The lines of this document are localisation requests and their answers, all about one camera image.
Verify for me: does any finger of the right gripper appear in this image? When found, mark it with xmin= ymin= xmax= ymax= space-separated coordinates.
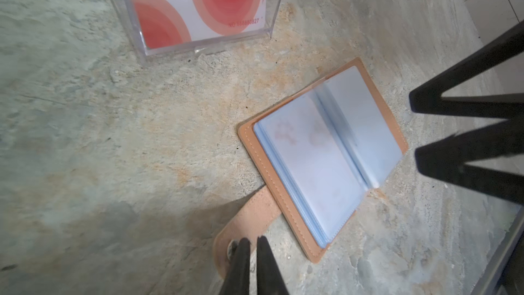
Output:
xmin=409 ymin=22 xmax=523 ymax=119
xmin=414 ymin=116 xmax=523 ymax=205

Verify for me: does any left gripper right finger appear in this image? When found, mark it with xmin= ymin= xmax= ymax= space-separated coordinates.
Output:
xmin=257 ymin=236 xmax=289 ymax=295

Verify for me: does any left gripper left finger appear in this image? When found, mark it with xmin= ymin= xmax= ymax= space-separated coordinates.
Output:
xmin=219 ymin=238 xmax=251 ymax=295

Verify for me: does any pink leather card wallet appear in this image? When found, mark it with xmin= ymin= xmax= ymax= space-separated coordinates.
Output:
xmin=212 ymin=58 xmax=409 ymax=277

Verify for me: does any clear acrylic card holder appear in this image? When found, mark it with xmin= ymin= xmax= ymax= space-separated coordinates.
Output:
xmin=111 ymin=0 xmax=281 ymax=60

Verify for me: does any white card red circle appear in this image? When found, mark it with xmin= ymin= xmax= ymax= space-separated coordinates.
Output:
xmin=128 ymin=0 xmax=266 ymax=50

